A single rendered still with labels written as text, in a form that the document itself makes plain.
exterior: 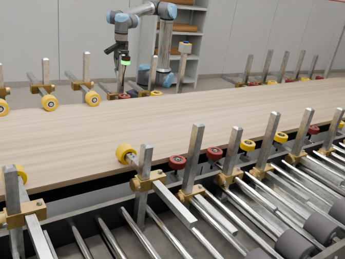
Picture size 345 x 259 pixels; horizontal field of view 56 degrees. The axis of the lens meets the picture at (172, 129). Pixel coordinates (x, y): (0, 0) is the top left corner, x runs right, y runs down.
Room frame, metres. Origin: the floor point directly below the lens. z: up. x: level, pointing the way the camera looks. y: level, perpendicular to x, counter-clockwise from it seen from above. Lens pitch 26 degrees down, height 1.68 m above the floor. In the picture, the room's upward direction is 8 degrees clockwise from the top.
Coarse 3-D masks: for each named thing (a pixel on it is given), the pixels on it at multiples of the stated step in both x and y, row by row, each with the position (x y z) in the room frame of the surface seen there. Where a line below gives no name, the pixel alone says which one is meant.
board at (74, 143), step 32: (160, 96) 2.12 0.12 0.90; (192, 96) 2.22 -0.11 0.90; (224, 96) 2.32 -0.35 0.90; (256, 96) 2.44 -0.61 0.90; (288, 96) 2.56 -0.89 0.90; (320, 96) 2.70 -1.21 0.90; (0, 128) 1.35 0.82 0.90; (32, 128) 1.40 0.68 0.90; (64, 128) 1.45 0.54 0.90; (96, 128) 1.50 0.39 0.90; (128, 128) 1.55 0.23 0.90; (160, 128) 1.61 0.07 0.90; (224, 128) 1.74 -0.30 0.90; (256, 128) 1.81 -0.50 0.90; (288, 128) 1.88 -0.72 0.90; (0, 160) 1.09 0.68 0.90; (32, 160) 1.13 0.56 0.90; (64, 160) 1.16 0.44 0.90; (96, 160) 1.20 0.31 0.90; (160, 160) 1.29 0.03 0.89; (0, 192) 0.90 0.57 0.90; (32, 192) 0.95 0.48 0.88
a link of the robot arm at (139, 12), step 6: (138, 6) 2.66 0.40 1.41; (144, 6) 2.72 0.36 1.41; (150, 6) 2.80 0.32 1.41; (156, 6) 2.84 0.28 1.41; (108, 12) 2.37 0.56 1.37; (114, 12) 2.36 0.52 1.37; (120, 12) 2.37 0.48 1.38; (126, 12) 2.47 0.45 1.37; (132, 12) 2.53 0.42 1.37; (138, 12) 2.60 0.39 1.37; (144, 12) 2.69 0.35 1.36; (150, 12) 2.80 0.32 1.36; (156, 12) 2.85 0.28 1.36; (108, 18) 2.35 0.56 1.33; (114, 24) 2.36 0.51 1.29
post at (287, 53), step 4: (288, 52) 3.19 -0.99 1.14; (284, 56) 3.21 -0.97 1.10; (288, 56) 3.20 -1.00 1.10; (284, 60) 3.20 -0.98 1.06; (284, 64) 3.19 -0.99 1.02; (280, 68) 3.21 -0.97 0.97; (284, 68) 3.20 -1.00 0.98; (280, 72) 3.20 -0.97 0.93; (280, 76) 3.20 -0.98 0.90; (280, 80) 3.20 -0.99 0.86
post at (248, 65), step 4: (248, 56) 2.91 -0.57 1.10; (252, 56) 2.90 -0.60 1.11; (248, 60) 2.90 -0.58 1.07; (252, 60) 2.90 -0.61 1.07; (248, 64) 2.89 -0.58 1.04; (248, 68) 2.89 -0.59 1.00; (244, 72) 2.91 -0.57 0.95; (248, 72) 2.90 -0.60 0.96; (244, 76) 2.90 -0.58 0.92; (248, 76) 2.91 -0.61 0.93; (244, 80) 2.89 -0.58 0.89
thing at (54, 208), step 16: (320, 128) 2.13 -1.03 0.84; (256, 144) 1.73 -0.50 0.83; (272, 144) 1.82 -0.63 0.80; (288, 144) 1.92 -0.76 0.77; (304, 144) 2.04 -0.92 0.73; (240, 160) 1.66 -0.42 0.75; (112, 176) 1.17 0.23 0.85; (128, 176) 1.21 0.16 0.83; (48, 192) 1.00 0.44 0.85; (64, 192) 1.04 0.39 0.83; (80, 192) 1.08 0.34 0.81; (96, 192) 1.12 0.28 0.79; (112, 192) 1.17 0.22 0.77; (128, 192) 1.22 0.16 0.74; (0, 208) 0.90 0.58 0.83; (48, 208) 1.00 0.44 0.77; (64, 208) 1.04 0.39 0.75; (80, 208) 1.08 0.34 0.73
